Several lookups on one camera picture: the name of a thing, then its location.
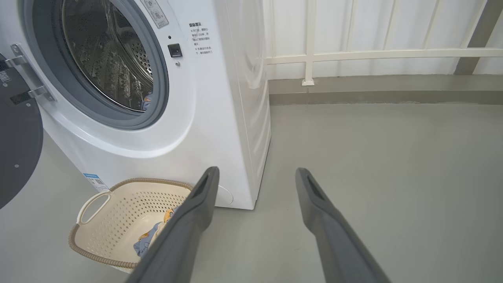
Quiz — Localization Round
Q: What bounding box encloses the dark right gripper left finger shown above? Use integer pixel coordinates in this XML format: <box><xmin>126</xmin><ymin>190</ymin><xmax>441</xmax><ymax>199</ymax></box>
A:
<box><xmin>126</xmin><ymin>166</ymin><xmax>220</xmax><ymax>283</ymax></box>

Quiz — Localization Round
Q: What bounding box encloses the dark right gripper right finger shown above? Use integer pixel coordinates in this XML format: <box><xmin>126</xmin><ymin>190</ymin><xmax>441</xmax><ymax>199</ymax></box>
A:
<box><xmin>295</xmin><ymin>168</ymin><xmax>392</xmax><ymax>283</ymax></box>

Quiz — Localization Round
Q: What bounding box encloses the cream and blue cartoon garment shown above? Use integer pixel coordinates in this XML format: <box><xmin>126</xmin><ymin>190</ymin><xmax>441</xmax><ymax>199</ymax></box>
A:
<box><xmin>133</xmin><ymin>208</ymin><xmax>176</xmax><ymax>258</ymax></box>

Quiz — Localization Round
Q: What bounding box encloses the black round glass washer door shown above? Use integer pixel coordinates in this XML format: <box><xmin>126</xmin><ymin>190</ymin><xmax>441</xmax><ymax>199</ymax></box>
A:
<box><xmin>0</xmin><ymin>53</ymin><xmax>44</xmax><ymax>210</ymax></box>

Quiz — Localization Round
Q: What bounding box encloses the cream perforated laundry basket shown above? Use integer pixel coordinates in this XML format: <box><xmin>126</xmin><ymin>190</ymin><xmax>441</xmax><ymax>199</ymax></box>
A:
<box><xmin>68</xmin><ymin>178</ymin><xmax>194</xmax><ymax>274</ymax></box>

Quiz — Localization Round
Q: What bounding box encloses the white front-load washing machine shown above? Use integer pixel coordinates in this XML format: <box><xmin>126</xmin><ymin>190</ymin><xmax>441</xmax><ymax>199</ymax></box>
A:
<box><xmin>0</xmin><ymin>0</ymin><xmax>272</xmax><ymax>211</ymax></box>

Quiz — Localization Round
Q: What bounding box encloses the metal door hinge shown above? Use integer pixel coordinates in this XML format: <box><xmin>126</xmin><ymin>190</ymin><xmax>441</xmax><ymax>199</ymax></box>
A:
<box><xmin>4</xmin><ymin>43</ymin><xmax>56</xmax><ymax>104</ymax></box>

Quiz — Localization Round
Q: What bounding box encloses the round white filter cover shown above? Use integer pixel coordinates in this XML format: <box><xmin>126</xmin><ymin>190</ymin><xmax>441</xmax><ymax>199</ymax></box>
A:
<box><xmin>215</xmin><ymin>184</ymin><xmax>234</xmax><ymax>207</ymax></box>

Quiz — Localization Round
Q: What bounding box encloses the blue energy label sticker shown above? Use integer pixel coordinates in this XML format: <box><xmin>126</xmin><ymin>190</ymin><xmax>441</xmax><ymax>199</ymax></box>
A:
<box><xmin>82</xmin><ymin>173</ymin><xmax>110</xmax><ymax>193</ymax></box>

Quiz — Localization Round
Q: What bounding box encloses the white metal railing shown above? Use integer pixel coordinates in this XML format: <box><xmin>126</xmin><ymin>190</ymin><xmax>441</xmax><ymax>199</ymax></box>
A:
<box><xmin>263</xmin><ymin>0</ymin><xmax>503</xmax><ymax>86</ymax></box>

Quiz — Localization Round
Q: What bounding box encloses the printed text label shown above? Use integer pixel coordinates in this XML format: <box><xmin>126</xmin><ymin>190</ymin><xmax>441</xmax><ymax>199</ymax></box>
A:
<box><xmin>188</xmin><ymin>22</ymin><xmax>215</xmax><ymax>56</ymax></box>

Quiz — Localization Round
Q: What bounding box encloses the grey warning sticker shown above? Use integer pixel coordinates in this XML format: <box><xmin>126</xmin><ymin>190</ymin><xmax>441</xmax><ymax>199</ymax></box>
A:
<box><xmin>140</xmin><ymin>0</ymin><xmax>170</xmax><ymax>29</ymax></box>

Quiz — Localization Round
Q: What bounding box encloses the grey slanted post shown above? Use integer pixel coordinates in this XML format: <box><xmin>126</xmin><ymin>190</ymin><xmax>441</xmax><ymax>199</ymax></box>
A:
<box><xmin>453</xmin><ymin>0</ymin><xmax>503</xmax><ymax>75</ymax></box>

